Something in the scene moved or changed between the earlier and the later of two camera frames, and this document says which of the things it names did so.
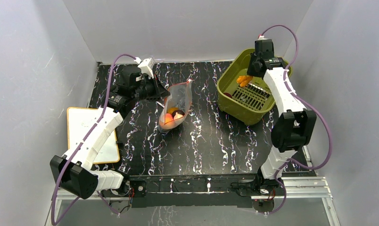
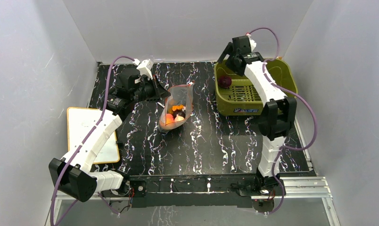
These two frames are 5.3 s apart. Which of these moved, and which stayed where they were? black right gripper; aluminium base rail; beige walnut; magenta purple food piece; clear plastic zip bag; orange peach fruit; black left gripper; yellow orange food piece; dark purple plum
Moved: yellow orange food piece; black right gripper; magenta purple food piece
Stayed: orange peach fruit; beige walnut; clear plastic zip bag; aluminium base rail; dark purple plum; black left gripper
